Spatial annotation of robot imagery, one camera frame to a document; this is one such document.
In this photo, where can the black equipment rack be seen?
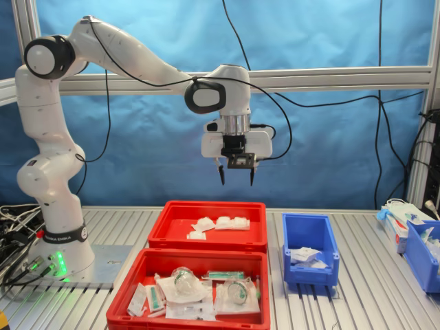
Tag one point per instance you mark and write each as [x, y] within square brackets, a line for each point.
[434, 165]

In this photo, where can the flat pouch with black print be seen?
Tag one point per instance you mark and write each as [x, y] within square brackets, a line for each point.
[189, 311]

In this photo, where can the white medical supplies box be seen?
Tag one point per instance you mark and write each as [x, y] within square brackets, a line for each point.
[395, 233]

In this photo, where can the green printed white pouch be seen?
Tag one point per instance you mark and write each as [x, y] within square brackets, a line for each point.
[153, 297]

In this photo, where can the red crate with medical supplies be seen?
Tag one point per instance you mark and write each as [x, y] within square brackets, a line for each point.
[192, 261]

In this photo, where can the green syringe pack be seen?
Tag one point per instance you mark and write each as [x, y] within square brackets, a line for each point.
[223, 274]

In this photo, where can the blue bin with wrapped packs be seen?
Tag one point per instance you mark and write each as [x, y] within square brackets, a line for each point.
[417, 268]

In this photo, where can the pile of blue face masks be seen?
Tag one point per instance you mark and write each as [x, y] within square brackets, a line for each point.
[398, 209]

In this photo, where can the plain white pouch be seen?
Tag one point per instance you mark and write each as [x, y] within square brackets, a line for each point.
[135, 299]

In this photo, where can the clear packet in right bin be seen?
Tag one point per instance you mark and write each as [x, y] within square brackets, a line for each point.
[196, 235]

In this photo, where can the blue fabric backdrop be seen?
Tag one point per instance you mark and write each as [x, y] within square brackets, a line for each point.
[326, 165]

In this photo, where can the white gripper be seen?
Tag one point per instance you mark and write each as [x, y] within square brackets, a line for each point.
[261, 142]

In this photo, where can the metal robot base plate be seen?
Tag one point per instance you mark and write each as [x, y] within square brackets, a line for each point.
[110, 261]

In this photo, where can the blue storage bin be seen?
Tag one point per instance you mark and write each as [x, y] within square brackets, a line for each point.
[309, 230]

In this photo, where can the red crate holding bandages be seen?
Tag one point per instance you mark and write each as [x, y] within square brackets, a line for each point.
[206, 209]

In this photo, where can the yellow emergency stop box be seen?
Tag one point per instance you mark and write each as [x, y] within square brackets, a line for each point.
[2, 321]

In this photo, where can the clear wrapped medical packs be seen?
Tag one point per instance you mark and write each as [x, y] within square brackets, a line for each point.
[429, 244]

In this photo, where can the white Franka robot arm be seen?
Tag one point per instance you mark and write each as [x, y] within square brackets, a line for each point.
[130, 51]

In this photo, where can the bagged clear oxygen mask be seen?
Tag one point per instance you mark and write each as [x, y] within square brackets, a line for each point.
[184, 282]
[237, 292]

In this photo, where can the aluminium profile frame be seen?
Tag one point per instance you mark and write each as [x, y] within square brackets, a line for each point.
[309, 77]

